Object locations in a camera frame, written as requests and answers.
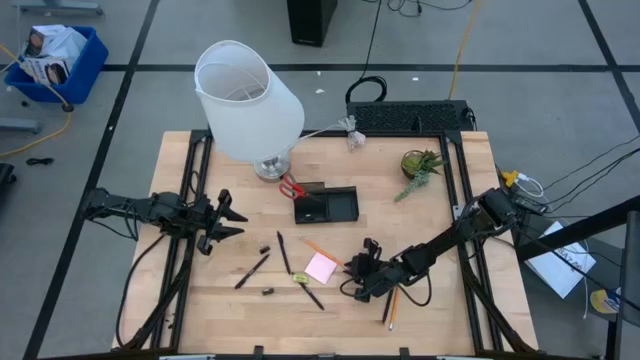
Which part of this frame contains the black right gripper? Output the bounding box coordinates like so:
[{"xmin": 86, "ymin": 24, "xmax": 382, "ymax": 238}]
[{"xmin": 345, "ymin": 238, "xmax": 401, "ymax": 304}]

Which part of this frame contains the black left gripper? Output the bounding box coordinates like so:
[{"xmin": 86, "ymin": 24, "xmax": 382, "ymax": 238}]
[{"xmin": 196, "ymin": 188, "xmax": 249, "ymax": 256}]

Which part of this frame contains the pink sticky note pad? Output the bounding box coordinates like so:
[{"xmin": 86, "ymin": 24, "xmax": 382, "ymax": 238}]
[{"xmin": 303, "ymin": 251, "xmax": 339, "ymax": 286}]

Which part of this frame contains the orange pencil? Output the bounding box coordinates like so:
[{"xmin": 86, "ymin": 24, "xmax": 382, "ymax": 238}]
[
  {"xmin": 388, "ymin": 285, "xmax": 401, "ymax": 332},
  {"xmin": 299, "ymin": 237, "xmax": 347, "ymax": 267}
]

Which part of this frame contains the black ballpoint pen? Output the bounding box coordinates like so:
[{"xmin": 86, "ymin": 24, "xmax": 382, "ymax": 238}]
[
  {"xmin": 276, "ymin": 230, "xmax": 293, "ymax": 276},
  {"xmin": 298, "ymin": 280, "xmax": 326, "ymax": 312},
  {"xmin": 381, "ymin": 288, "xmax": 394, "ymax": 325},
  {"xmin": 233, "ymin": 253, "xmax": 271, "ymax": 291}
]

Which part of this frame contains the red pen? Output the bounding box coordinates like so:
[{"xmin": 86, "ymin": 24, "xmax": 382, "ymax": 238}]
[{"xmin": 278, "ymin": 173, "xmax": 321, "ymax": 201}]

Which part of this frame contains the black mesh desk organizer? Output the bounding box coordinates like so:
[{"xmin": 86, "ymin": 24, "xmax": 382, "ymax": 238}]
[{"xmin": 291, "ymin": 181, "xmax": 361, "ymax": 225}]

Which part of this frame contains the white shade silver table lamp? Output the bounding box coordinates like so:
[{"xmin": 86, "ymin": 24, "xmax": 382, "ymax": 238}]
[{"xmin": 193, "ymin": 39, "xmax": 306, "ymax": 184}]

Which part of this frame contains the potted green succulent plant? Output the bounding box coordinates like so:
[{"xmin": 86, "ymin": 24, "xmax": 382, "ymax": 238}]
[{"xmin": 393, "ymin": 148, "xmax": 450, "ymax": 204}]

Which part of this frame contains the black keyboard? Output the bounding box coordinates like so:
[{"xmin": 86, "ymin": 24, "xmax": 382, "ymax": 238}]
[{"xmin": 346, "ymin": 99, "xmax": 476, "ymax": 135}]

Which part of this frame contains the black power adapter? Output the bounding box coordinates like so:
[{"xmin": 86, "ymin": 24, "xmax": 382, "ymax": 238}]
[{"xmin": 514, "ymin": 195, "xmax": 550, "ymax": 217}]

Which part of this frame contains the white printed booklet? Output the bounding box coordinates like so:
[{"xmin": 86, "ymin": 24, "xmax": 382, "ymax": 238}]
[{"xmin": 523, "ymin": 220, "xmax": 598, "ymax": 300}]

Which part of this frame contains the blue plastic bin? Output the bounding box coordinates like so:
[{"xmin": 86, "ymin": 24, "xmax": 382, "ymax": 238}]
[{"xmin": 4, "ymin": 24, "xmax": 111, "ymax": 106}]

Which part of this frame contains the black tower case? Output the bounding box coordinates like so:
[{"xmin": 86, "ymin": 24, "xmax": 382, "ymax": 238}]
[{"xmin": 286, "ymin": 0, "xmax": 340, "ymax": 48}]

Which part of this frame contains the black diagonal beam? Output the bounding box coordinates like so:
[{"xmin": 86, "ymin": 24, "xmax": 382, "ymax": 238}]
[{"xmin": 516, "ymin": 194, "xmax": 640, "ymax": 262}]

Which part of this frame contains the black rounded equipment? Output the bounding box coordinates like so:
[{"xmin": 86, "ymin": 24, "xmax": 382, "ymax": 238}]
[{"xmin": 0, "ymin": 162, "xmax": 18, "ymax": 197}]

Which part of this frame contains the grey metal table foot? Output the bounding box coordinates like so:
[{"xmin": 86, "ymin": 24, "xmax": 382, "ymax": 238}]
[
  {"xmin": 0, "ymin": 117, "xmax": 42, "ymax": 135},
  {"xmin": 12, "ymin": 0, "xmax": 105, "ymax": 16}
]

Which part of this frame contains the white printed carton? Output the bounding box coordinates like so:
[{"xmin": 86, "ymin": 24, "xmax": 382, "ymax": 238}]
[
  {"xmin": 19, "ymin": 55, "xmax": 71, "ymax": 86},
  {"xmin": 24, "ymin": 24, "xmax": 54, "ymax": 57}
]

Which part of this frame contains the white plastic bag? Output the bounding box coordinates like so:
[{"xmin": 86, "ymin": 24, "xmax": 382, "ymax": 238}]
[{"xmin": 49, "ymin": 25, "xmax": 89, "ymax": 64}]

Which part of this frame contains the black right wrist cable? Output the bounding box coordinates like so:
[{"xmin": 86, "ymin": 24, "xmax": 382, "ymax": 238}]
[{"xmin": 397, "ymin": 272, "xmax": 434, "ymax": 308}]

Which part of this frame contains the black looping arm cable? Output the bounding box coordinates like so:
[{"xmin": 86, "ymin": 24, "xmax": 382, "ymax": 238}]
[{"xmin": 114, "ymin": 232, "xmax": 169, "ymax": 349}]

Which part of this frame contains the white lamp cord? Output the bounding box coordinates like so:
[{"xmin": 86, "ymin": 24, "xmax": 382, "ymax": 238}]
[{"xmin": 298, "ymin": 114, "xmax": 368, "ymax": 153}]

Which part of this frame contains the yellow extension cable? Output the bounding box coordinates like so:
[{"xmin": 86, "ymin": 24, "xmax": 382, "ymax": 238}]
[{"xmin": 0, "ymin": 42, "xmax": 75, "ymax": 159}]

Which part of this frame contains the black coiled cable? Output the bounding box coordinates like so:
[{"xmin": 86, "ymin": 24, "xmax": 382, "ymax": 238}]
[{"xmin": 343, "ymin": 0, "xmax": 390, "ymax": 106}]

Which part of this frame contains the yellow power cord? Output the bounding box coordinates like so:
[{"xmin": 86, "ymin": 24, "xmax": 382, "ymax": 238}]
[{"xmin": 447, "ymin": 0, "xmax": 483, "ymax": 100}]

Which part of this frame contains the dark grey upright post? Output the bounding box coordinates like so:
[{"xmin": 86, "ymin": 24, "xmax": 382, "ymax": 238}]
[{"xmin": 618, "ymin": 209, "xmax": 640, "ymax": 329}]

